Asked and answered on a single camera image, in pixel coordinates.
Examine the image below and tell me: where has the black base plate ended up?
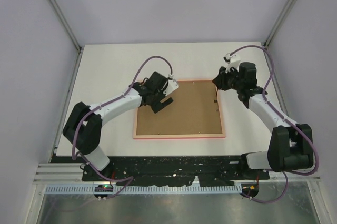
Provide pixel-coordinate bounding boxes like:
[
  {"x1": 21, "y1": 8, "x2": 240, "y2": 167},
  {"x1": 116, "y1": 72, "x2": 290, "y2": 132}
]
[{"x1": 81, "y1": 156, "x2": 270, "y2": 187}]

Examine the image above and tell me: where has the white slotted cable duct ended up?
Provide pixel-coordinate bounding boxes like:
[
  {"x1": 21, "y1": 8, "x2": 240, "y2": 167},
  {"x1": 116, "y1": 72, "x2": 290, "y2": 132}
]
[{"x1": 45, "y1": 183, "x2": 242, "y2": 195}]

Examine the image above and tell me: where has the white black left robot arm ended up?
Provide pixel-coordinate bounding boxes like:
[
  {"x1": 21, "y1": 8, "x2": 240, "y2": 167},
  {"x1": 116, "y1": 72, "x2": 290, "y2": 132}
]
[{"x1": 62, "y1": 72, "x2": 179, "y2": 181}]

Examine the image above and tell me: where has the pink picture frame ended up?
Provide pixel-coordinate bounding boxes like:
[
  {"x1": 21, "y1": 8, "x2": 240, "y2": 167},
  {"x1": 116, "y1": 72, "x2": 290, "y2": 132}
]
[{"x1": 133, "y1": 79, "x2": 226, "y2": 140}]

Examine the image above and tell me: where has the aluminium front rail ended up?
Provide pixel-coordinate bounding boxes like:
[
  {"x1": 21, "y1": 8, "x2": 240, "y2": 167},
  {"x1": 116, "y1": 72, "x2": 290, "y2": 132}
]
[{"x1": 33, "y1": 163, "x2": 321, "y2": 184}]

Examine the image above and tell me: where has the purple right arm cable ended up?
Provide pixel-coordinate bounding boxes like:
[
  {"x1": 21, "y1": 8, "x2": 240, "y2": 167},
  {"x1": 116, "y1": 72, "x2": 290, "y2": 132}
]
[{"x1": 228, "y1": 45, "x2": 321, "y2": 203}]

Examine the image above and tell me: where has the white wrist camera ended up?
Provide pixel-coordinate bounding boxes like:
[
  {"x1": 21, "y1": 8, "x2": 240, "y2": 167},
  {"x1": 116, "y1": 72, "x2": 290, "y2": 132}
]
[
  {"x1": 162, "y1": 74, "x2": 179, "y2": 97},
  {"x1": 224, "y1": 53, "x2": 241, "y2": 73}
]

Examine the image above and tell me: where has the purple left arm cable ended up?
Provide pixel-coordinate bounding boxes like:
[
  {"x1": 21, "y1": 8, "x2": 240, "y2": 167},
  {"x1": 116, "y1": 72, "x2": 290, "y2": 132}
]
[{"x1": 71, "y1": 55, "x2": 174, "y2": 201}]

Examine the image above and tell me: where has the left aluminium corner post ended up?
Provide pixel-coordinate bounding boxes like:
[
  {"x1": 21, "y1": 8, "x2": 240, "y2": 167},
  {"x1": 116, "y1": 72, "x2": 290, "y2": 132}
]
[{"x1": 47, "y1": 0, "x2": 82, "y2": 53}]

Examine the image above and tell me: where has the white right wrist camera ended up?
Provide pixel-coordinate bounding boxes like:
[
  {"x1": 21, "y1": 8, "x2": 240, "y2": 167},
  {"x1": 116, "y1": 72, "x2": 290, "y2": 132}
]
[{"x1": 224, "y1": 53, "x2": 241, "y2": 73}]

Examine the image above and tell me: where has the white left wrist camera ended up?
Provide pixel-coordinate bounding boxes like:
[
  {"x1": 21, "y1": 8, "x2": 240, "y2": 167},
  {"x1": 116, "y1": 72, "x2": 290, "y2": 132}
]
[{"x1": 162, "y1": 74, "x2": 179, "y2": 97}]

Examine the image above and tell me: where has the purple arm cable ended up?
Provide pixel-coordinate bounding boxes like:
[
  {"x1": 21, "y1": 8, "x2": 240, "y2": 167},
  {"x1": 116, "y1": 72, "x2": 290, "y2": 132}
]
[
  {"x1": 228, "y1": 45, "x2": 321, "y2": 203},
  {"x1": 71, "y1": 55, "x2": 174, "y2": 201}
]

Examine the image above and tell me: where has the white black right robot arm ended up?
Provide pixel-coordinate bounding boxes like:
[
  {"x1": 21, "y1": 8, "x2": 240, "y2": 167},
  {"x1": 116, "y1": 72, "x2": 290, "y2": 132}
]
[{"x1": 212, "y1": 62, "x2": 319, "y2": 179}]

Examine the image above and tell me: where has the right aluminium corner post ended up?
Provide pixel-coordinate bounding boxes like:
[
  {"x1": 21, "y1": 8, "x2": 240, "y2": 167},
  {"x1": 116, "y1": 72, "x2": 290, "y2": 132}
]
[{"x1": 263, "y1": 0, "x2": 297, "y2": 49}]

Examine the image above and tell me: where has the aluminium corner post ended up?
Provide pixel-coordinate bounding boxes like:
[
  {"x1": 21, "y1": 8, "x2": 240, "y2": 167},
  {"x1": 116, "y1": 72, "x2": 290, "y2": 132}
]
[
  {"x1": 47, "y1": 0, "x2": 82, "y2": 53},
  {"x1": 263, "y1": 0, "x2": 297, "y2": 49}
]

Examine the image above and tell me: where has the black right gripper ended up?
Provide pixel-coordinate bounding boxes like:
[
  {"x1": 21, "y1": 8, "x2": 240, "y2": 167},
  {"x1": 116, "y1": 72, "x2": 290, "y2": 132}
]
[{"x1": 213, "y1": 65, "x2": 243, "y2": 91}]

